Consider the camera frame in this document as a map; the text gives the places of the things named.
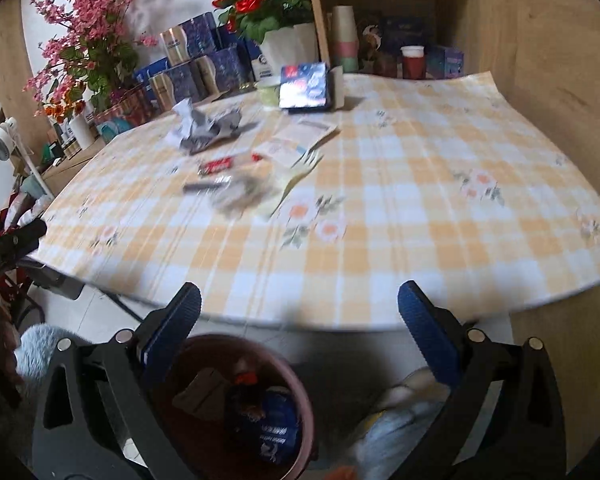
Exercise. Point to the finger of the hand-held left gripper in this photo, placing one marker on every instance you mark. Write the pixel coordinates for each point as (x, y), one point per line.
(20, 240)

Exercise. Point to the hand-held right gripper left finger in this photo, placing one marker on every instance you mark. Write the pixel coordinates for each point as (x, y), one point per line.
(172, 335)

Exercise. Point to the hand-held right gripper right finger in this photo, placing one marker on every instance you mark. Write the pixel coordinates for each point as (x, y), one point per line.
(430, 335)

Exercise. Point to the brown plastic bin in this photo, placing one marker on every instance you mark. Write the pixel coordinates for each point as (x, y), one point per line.
(265, 360)

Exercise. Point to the grey white wrapper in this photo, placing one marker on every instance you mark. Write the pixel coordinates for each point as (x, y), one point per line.
(205, 127)

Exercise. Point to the blue carton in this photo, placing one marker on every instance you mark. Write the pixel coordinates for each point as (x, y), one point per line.
(305, 85)

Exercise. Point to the small white fan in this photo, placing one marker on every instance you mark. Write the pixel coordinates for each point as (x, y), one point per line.
(1, 139)

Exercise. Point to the yellow checked floral tablecloth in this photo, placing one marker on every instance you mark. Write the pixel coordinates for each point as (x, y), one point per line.
(405, 220)

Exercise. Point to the white vase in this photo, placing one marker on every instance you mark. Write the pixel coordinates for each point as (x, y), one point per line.
(82, 130)

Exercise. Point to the orange flowers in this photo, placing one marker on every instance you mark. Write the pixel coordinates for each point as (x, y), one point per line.
(65, 105)

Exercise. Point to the teal container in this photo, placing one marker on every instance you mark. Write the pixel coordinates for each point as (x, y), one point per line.
(114, 129)

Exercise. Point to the small dark wrapper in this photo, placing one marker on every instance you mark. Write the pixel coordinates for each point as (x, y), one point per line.
(205, 186)

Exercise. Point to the crumpled grey tissue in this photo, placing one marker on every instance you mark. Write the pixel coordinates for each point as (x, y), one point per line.
(237, 195)

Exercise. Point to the red snack wrapper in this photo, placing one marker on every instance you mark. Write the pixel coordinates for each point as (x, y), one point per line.
(221, 164)

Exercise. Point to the blue gift box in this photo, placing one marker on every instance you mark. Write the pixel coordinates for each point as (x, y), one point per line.
(240, 42)
(150, 72)
(195, 37)
(227, 70)
(180, 87)

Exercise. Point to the pink blossom bouquet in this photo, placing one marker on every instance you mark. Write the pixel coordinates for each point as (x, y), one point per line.
(90, 35)

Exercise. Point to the white paper leaflet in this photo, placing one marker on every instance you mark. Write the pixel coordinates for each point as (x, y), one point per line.
(290, 147)

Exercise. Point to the red cup with white lid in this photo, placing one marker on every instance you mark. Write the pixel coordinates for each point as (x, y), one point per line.
(413, 64)

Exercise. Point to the teal blue box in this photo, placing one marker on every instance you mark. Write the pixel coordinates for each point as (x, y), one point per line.
(445, 62)

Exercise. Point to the small figurine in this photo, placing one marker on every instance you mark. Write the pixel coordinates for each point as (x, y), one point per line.
(371, 45)

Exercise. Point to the dark blue shelf box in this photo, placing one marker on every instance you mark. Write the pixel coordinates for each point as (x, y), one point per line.
(402, 32)

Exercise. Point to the white flower pot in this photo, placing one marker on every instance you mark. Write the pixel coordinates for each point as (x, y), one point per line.
(290, 50)

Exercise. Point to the stack of pastel paper cups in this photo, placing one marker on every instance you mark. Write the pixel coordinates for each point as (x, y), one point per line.
(344, 37)

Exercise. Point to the wooden shelf unit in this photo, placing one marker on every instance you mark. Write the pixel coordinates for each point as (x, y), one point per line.
(460, 15)

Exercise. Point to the red rose plant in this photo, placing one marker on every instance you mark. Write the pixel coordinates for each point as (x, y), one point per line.
(260, 5)

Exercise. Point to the black folding table frame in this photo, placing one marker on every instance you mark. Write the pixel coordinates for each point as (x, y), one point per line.
(60, 282)

